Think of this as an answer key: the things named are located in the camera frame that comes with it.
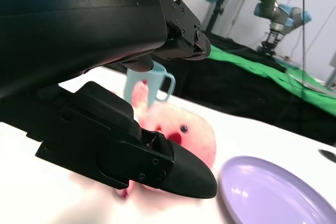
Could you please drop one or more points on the black backdrop cloth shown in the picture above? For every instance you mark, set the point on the black backdrop cloth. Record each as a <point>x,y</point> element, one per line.
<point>236,90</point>

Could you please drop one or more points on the black stand pole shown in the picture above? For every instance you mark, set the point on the black stand pole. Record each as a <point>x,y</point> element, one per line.
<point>219,6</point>

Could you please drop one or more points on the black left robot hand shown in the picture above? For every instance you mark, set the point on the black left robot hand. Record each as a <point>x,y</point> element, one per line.
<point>65,37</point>

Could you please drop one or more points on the pink plush beaver doll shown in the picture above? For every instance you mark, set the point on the pink plush beaver doll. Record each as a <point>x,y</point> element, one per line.
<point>194,127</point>

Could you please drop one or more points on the black table grommet hole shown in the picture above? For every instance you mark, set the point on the black table grommet hole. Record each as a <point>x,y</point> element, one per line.
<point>328,155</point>

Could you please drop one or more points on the green cloth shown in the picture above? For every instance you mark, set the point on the green cloth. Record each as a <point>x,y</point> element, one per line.
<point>252,64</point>

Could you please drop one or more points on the teal plastic mug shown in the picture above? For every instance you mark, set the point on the teal plastic mug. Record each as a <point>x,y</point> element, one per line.
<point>156,77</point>

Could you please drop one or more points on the purple plastic plate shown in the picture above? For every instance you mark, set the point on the purple plastic plate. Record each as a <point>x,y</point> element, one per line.
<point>275,192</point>

